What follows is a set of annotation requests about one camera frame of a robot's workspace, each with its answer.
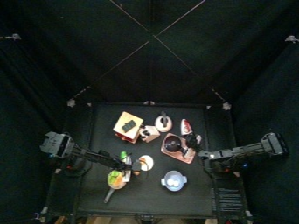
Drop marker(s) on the brown eggshell half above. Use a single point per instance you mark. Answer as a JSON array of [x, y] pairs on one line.
[[136, 173]]

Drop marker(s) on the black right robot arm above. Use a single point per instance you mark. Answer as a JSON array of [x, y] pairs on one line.
[[248, 150]]

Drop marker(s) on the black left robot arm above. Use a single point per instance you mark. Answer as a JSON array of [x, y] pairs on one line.
[[91, 156]]

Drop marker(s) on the small white plate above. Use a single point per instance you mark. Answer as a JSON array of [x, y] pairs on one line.
[[145, 162]]

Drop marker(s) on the black toy utensil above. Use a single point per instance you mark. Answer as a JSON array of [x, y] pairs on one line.
[[191, 141]]

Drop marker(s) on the orange toy vegetable slice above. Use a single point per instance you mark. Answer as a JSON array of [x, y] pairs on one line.
[[116, 182]]

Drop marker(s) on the green toy vegetable slice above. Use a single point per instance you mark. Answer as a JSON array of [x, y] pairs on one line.
[[113, 175]]

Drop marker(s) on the black toy pot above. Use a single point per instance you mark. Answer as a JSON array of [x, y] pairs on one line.
[[172, 143]]

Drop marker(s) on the red white toy iron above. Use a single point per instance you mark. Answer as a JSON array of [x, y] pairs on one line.
[[185, 127]]

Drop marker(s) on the blue toy pot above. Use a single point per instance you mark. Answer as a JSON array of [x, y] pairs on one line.
[[173, 180]]

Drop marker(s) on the white toy egg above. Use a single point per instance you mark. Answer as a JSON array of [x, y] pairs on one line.
[[176, 183], [171, 180]]

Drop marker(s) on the small wooden cube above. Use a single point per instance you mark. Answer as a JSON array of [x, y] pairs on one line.
[[149, 133]]

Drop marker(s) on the white toy kettle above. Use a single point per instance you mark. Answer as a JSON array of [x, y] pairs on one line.
[[163, 123]]

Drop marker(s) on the metal frame corner bracket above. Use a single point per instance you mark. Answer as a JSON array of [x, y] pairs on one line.
[[291, 38], [71, 102], [225, 106]]

